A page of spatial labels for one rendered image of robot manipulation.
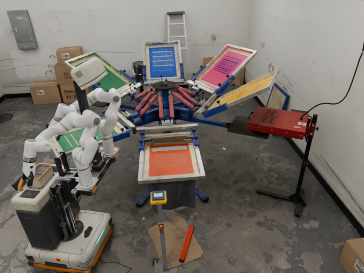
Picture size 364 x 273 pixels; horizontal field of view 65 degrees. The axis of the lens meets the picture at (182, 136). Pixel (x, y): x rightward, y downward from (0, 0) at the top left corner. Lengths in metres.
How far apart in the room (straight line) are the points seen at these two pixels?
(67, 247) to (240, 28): 5.66
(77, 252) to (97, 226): 0.33
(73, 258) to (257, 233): 1.90
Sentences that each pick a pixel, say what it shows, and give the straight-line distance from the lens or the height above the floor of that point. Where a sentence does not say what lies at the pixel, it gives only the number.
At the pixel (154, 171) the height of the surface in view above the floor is 0.95.
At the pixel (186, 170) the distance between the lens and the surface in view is 2.60.
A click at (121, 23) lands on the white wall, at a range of 6.77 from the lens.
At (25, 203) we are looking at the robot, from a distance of 2.77.
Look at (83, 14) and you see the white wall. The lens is 6.88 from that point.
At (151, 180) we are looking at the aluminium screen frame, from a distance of 2.48.
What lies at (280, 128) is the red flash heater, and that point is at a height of 1.10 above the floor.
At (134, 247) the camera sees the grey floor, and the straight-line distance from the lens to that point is 3.28.
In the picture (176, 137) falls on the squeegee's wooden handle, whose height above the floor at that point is 1.04.
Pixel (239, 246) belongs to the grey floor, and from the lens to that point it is 3.26.
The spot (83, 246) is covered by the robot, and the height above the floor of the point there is 0.28.
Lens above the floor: 2.54
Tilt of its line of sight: 31 degrees down
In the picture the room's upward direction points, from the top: 2 degrees counter-clockwise
